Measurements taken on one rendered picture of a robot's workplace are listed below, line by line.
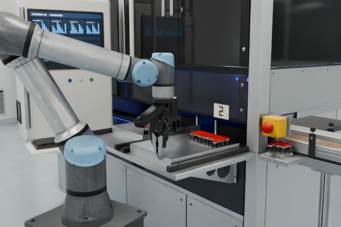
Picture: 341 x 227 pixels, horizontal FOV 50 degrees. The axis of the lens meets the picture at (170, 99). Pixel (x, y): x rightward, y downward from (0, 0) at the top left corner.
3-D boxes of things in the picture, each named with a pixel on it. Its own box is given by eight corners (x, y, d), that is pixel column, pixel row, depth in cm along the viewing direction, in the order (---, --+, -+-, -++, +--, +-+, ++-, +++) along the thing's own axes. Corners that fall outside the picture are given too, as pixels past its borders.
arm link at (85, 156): (65, 194, 99) (63, 146, 97) (64, 178, 112) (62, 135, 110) (109, 189, 103) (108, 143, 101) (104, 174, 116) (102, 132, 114)
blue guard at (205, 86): (57, 83, 294) (56, 61, 291) (246, 121, 144) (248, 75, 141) (56, 83, 293) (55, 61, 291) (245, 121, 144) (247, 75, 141)
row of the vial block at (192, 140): (192, 142, 157) (192, 131, 157) (223, 151, 143) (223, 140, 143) (188, 142, 156) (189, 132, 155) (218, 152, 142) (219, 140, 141)
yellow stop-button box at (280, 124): (273, 132, 142) (273, 114, 141) (288, 135, 136) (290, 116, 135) (261, 135, 137) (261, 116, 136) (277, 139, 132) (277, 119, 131)
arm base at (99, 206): (86, 233, 98) (85, 198, 96) (49, 219, 106) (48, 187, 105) (123, 213, 110) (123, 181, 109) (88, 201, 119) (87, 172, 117)
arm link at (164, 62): (146, 52, 124) (170, 52, 127) (147, 84, 126) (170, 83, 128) (152, 52, 117) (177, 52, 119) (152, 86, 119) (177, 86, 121)
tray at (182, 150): (194, 139, 163) (194, 131, 163) (239, 151, 143) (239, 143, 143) (130, 152, 143) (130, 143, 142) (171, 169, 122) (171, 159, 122)
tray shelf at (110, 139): (161, 125, 201) (161, 121, 201) (266, 153, 147) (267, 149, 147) (80, 139, 171) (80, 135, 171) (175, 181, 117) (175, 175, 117)
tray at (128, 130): (167, 123, 197) (167, 116, 196) (200, 131, 177) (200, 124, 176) (111, 132, 176) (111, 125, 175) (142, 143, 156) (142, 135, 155)
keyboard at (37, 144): (105, 134, 205) (105, 129, 204) (115, 139, 193) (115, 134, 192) (30, 143, 184) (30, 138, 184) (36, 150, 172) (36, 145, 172)
